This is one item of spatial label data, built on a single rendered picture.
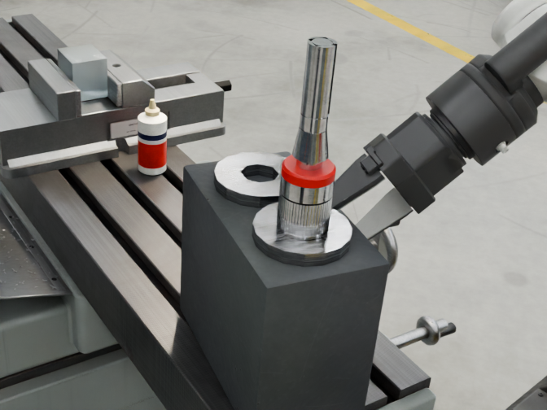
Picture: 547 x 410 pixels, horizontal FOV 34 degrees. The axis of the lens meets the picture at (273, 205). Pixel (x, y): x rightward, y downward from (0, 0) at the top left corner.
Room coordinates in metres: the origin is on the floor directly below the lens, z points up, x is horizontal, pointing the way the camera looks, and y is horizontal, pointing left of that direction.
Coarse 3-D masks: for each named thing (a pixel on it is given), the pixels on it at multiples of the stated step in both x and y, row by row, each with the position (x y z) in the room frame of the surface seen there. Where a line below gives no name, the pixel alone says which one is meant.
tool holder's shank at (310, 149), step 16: (320, 48) 0.66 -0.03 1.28; (336, 48) 0.67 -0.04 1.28; (320, 64) 0.66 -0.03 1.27; (304, 80) 0.67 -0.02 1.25; (320, 80) 0.66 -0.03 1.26; (304, 96) 0.66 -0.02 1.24; (320, 96) 0.66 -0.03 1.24; (304, 112) 0.66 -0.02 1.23; (320, 112) 0.66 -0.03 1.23; (304, 128) 0.66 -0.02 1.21; (320, 128) 0.66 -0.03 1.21; (304, 144) 0.66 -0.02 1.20; (320, 144) 0.66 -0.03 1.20; (304, 160) 0.66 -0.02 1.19; (320, 160) 0.66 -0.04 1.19
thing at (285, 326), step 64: (192, 192) 0.76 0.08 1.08; (256, 192) 0.72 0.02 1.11; (192, 256) 0.75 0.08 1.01; (256, 256) 0.63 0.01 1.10; (320, 256) 0.63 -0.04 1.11; (192, 320) 0.75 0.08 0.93; (256, 320) 0.60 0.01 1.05; (320, 320) 0.61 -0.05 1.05; (256, 384) 0.59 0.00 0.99; (320, 384) 0.62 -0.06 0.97
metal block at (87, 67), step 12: (60, 48) 1.19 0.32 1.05; (72, 48) 1.19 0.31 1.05; (84, 48) 1.20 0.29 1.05; (60, 60) 1.18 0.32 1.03; (72, 60) 1.15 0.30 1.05; (84, 60) 1.15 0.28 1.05; (96, 60) 1.16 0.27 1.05; (72, 72) 1.14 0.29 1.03; (84, 72) 1.15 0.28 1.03; (96, 72) 1.16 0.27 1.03; (84, 84) 1.15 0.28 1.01; (96, 84) 1.16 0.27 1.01; (84, 96) 1.15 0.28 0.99; (96, 96) 1.16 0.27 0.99
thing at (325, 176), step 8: (288, 160) 0.67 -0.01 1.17; (328, 160) 0.68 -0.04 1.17; (288, 168) 0.66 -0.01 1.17; (296, 168) 0.66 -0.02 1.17; (320, 168) 0.66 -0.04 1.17; (328, 168) 0.67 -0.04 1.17; (288, 176) 0.65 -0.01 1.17; (296, 176) 0.65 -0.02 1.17; (304, 176) 0.65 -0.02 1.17; (312, 176) 0.65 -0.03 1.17; (320, 176) 0.65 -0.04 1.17; (328, 176) 0.66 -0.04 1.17; (296, 184) 0.65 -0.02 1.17; (304, 184) 0.65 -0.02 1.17; (312, 184) 0.65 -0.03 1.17; (320, 184) 0.65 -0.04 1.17; (328, 184) 0.66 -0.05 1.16
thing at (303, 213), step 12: (288, 192) 0.65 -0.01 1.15; (300, 192) 0.65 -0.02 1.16; (312, 192) 0.65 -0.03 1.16; (324, 192) 0.65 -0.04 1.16; (288, 204) 0.65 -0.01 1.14; (300, 204) 0.65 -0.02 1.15; (312, 204) 0.65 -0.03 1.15; (324, 204) 0.65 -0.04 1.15; (288, 216) 0.65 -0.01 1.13; (300, 216) 0.65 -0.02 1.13; (312, 216) 0.65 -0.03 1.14; (324, 216) 0.66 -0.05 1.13; (288, 228) 0.65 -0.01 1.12; (300, 228) 0.65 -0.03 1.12; (312, 228) 0.65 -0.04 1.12; (324, 228) 0.66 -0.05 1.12
